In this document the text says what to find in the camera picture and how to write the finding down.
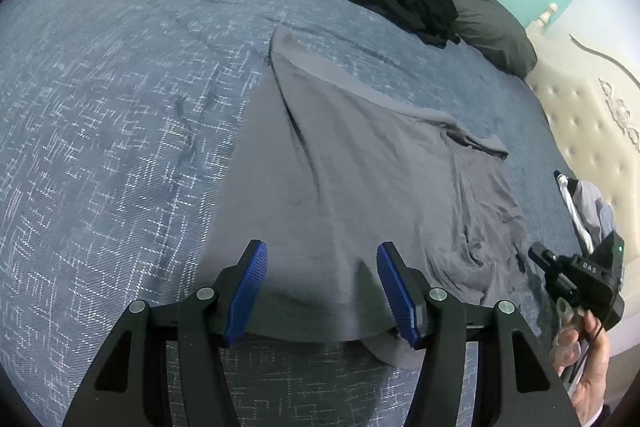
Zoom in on grey boxer shorts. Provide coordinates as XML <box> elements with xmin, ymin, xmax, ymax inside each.
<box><xmin>215</xmin><ymin>26</ymin><xmax>533</xmax><ymax>370</ymax></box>

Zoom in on blue patterned bed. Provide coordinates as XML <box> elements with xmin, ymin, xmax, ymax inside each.
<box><xmin>0</xmin><ymin>0</ymin><xmax>601</xmax><ymax>427</ymax></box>

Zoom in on person's right hand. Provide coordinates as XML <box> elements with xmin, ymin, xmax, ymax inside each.
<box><xmin>555</xmin><ymin>297</ymin><xmax>612</xmax><ymax>425</ymax></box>

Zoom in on folded grey garment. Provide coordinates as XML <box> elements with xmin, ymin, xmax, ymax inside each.
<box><xmin>570</xmin><ymin>181</ymin><xmax>613</xmax><ymax>238</ymax></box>

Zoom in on folded white black garment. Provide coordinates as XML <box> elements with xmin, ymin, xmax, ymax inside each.
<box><xmin>554</xmin><ymin>171</ymin><xmax>593</xmax><ymax>253</ymax></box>

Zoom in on cream tufted headboard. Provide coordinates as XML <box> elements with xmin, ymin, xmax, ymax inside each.
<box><xmin>524</xmin><ymin>3</ymin><xmax>640</xmax><ymax>240</ymax></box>

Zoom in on person's right forearm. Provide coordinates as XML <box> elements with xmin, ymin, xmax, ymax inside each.
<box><xmin>575</xmin><ymin>399</ymin><xmax>618</xmax><ymax>427</ymax></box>

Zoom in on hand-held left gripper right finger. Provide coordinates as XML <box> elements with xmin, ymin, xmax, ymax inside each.
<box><xmin>376</xmin><ymin>241</ymin><xmax>583</xmax><ymax>427</ymax></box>

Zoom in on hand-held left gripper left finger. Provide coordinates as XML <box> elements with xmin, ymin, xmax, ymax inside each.
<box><xmin>62</xmin><ymin>239</ymin><xmax>268</xmax><ymax>427</ymax></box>

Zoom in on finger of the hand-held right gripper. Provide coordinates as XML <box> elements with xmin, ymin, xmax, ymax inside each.
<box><xmin>529</xmin><ymin>243</ymin><xmax>568</xmax><ymax>275</ymax></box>

